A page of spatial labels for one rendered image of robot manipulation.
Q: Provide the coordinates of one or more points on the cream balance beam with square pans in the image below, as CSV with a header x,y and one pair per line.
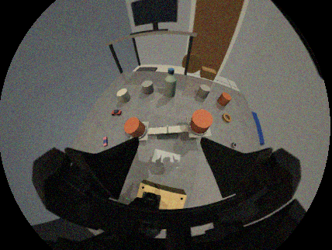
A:
x,y
170,131

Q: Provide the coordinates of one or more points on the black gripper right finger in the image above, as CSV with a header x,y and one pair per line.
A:
x,y
229,166

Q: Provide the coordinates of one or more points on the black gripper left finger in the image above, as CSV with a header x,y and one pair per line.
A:
x,y
109,167

